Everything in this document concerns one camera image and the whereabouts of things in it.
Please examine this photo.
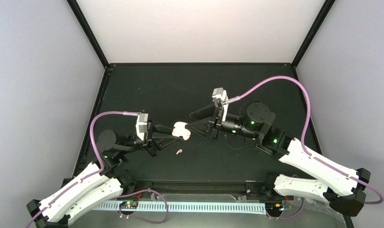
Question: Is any black front rail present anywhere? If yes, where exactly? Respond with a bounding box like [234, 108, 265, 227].
[134, 180, 264, 194]

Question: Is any small circuit board left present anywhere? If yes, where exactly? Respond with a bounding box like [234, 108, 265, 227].
[119, 201, 139, 210]

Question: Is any small circuit board right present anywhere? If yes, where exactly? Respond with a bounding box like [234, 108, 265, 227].
[265, 203, 285, 211]

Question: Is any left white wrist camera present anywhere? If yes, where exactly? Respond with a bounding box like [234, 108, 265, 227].
[135, 113, 148, 141]

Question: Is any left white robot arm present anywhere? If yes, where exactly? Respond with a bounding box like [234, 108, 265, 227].
[27, 121, 191, 228]

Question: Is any black frame post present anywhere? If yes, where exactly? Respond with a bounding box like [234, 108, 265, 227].
[291, 0, 335, 69]
[67, 0, 109, 68]

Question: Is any white perforated cable tray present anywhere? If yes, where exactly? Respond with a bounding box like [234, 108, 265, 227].
[94, 200, 266, 215]

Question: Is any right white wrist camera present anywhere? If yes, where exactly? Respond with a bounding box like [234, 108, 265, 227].
[212, 87, 228, 106]

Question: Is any purple cable front left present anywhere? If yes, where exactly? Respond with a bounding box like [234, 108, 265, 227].
[118, 189, 170, 225]

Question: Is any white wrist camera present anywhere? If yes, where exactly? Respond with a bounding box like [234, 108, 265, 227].
[135, 113, 148, 141]
[212, 87, 228, 106]

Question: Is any left black frame post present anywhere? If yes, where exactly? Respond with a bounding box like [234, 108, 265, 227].
[67, 0, 109, 68]

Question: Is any small circuit board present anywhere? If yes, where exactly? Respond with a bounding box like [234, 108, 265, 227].
[265, 203, 285, 211]
[119, 201, 139, 210]

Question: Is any beige square charging case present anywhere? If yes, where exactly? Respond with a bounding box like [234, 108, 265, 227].
[172, 122, 191, 141]

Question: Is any purple cable front right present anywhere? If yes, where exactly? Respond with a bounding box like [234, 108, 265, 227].
[265, 174, 306, 221]

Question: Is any right black frame post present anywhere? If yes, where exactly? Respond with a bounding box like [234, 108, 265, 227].
[291, 0, 335, 69]

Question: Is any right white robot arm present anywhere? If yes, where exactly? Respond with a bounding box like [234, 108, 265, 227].
[186, 101, 371, 217]

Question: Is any purple cable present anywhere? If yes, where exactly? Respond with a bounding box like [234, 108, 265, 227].
[118, 189, 170, 225]
[223, 75, 384, 205]
[24, 111, 142, 228]
[265, 174, 306, 221]

